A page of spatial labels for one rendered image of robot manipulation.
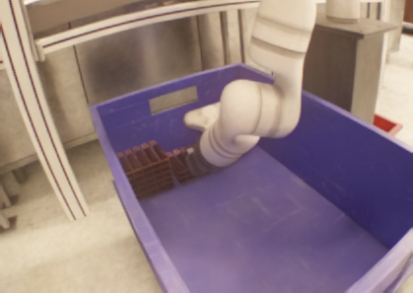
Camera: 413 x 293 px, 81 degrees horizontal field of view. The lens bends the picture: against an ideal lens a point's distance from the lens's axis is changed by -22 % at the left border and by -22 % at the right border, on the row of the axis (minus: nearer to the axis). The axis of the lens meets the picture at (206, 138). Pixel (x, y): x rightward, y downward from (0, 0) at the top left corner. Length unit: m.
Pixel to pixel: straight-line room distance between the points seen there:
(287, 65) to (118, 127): 0.45
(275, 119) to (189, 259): 0.30
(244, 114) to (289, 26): 0.12
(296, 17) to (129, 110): 0.46
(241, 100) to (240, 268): 0.30
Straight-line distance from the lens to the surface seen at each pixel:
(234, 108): 0.35
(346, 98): 0.74
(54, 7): 0.87
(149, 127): 0.71
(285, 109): 0.37
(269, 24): 0.33
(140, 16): 0.83
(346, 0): 0.75
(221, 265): 0.53
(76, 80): 1.16
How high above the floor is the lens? 0.67
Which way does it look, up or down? 31 degrees down
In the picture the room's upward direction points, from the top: 7 degrees counter-clockwise
